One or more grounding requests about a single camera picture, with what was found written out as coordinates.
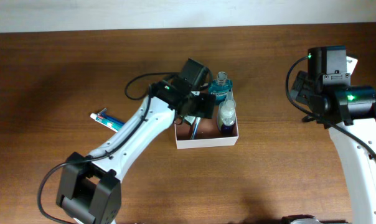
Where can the blue mouthwash bottle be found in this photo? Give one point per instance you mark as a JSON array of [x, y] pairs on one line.
[[220, 86]]

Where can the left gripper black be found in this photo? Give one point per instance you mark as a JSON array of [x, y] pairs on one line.
[[206, 101]]

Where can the clear spray bottle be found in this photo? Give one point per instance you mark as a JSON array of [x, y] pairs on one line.
[[226, 116]]

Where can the green white soap box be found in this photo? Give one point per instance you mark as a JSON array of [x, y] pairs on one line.
[[189, 120]]

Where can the blue disposable razor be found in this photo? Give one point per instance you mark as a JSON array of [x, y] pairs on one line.
[[105, 118]]

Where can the white cardboard box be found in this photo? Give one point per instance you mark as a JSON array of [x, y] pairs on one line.
[[207, 135]]

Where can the green white toothpaste tube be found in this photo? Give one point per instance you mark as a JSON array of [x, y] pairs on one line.
[[113, 127]]

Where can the blue white toothbrush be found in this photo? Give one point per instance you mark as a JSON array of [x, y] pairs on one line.
[[195, 127]]

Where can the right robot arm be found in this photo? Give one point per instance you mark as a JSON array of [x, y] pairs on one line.
[[351, 124]]

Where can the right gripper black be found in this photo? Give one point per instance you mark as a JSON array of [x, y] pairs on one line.
[[300, 88]]

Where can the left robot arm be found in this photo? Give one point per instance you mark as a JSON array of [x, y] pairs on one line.
[[90, 186]]

